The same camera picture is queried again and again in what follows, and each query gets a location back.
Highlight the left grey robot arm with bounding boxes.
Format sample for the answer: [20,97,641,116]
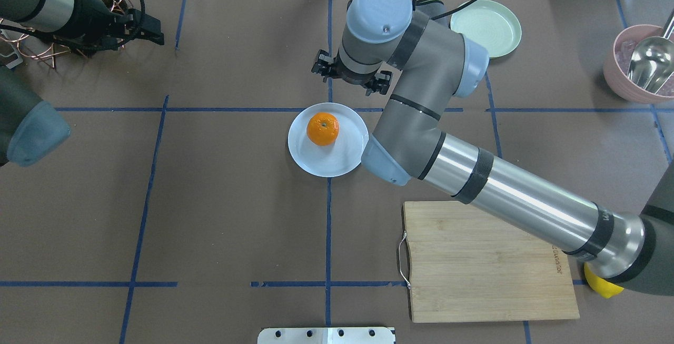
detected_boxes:
[1,0,164,167]

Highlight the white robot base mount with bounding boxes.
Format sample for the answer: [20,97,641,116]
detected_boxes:
[257,327,397,343]

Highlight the pink bowl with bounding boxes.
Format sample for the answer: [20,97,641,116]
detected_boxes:
[603,24,672,104]

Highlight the metal scoop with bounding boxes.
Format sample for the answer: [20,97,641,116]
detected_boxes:
[627,13,673,94]

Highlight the orange fruit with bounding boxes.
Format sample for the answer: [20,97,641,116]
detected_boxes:
[306,113,340,146]

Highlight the yellow lemon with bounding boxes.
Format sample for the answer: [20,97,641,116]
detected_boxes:
[583,263,624,299]

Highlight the light blue ceramic plate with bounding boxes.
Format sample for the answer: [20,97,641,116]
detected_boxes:
[288,103,369,178]

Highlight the light green ceramic plate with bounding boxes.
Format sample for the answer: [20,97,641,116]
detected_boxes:
[450,0,523,58]

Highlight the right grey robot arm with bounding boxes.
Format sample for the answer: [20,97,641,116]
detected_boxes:
[311,0,673,296]

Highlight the bamboo cutting board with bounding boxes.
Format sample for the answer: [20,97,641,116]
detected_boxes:
[402,201,580,324]

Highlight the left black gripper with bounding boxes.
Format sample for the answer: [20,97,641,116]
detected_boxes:
[63,0,165,51]

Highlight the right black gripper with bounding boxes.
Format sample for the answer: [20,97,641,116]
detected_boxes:
[311,49,392,96]

